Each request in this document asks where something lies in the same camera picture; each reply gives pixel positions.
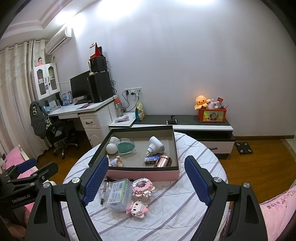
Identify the white round figure toy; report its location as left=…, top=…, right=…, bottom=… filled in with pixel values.
left=106, top=137, right=119, bottom=155

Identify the pink baby figurine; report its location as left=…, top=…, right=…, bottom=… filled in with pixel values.
left=109, top=156, right=123, bottom=167

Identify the clear plastic case green label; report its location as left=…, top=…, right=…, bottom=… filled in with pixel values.
left=98, top=178, right=132, bottom=211

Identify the teal round clear container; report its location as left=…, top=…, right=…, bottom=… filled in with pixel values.
left=117, top=138, right=136, bottom=155

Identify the pink cat block model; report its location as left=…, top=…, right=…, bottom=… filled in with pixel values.
left=126, top=201, right=149, bottom=219

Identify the pink flower block model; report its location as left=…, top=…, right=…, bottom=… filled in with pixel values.
left=132, top=178, right=155, bottom=198

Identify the blue rectangular pack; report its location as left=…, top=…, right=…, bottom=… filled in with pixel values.
left=144, top=156, right=160, bottom=165

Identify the rose gold round tin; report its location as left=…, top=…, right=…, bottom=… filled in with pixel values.
left=154, top=155, right=172, bottom=168

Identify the white handheld device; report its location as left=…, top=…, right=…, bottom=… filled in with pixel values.
left=146, top=136, right=165, bottom=157

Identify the person left hand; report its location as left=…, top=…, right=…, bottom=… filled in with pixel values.
left=1, top=217, right=26, bottom=240

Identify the black office chair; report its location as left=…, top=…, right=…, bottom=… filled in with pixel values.
left=46, top=120, right=79, bottom=160

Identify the beige curtain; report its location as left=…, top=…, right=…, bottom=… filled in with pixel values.
left=1, top=40, right=50, bottom=158

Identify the dark hanging jacket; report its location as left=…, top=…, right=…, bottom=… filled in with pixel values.
left=30, top=100, right=52, bottom=139

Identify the black flower hair clip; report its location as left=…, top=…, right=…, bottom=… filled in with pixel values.
left=104, top=177, right=134, bottom=182

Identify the white desk with drawers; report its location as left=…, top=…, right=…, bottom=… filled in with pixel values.
left=49, top=95, right=118, bottom=147

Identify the striped white tablecloth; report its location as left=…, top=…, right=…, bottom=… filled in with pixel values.
left=62, top=131, right=230, bottom=241

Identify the black bathroom scale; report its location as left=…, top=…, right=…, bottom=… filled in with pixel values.
left=235, top=142, right=253, bottom=155

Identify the black computer monitor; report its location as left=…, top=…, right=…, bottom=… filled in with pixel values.
left=70, top=70, right=92, bottom=105

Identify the orange capped bottle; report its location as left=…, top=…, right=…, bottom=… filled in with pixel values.
left=114, top=97, right=124, bottom=117

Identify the black white tv stand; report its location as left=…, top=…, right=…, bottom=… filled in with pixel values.
left=109, top=113, right=235, bottom=159

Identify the black computer tower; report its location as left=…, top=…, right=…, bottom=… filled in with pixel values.
left=88, top=71, right=113, bottom=103

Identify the pink black storage box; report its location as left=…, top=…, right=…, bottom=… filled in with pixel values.
left=88, top=126, right=180, bottom=181

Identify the yellow snack bag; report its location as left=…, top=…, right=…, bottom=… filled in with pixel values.
left=135, top=100, right=145, bottom=121

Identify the pink doll on cabinet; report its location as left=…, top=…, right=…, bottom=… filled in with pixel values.
left=36, top=56, right=45, bottom=67

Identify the red toy box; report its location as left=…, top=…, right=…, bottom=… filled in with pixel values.
left=198, top=108, right=227, bottom=123

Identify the black speaker box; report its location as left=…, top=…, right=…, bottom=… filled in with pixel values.
left=88, top=56, right=107, bottom=73

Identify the red triangular item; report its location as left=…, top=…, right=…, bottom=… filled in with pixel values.
left=90, top=43, right=102, bottom=59

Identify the orange octopus plush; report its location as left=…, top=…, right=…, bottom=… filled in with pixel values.
left=194, top=95, right=211, bottom=110

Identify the white air conditioner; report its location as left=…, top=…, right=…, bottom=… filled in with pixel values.
left=45, top=27, right=73, bottom=55

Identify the white wall cabinet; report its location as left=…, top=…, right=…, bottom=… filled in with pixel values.
left=31, top=63, right=60, bottom=100

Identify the wall power outlet strip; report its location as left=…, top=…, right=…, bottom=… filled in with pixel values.
left=124, top=87, right=142, bottom=94

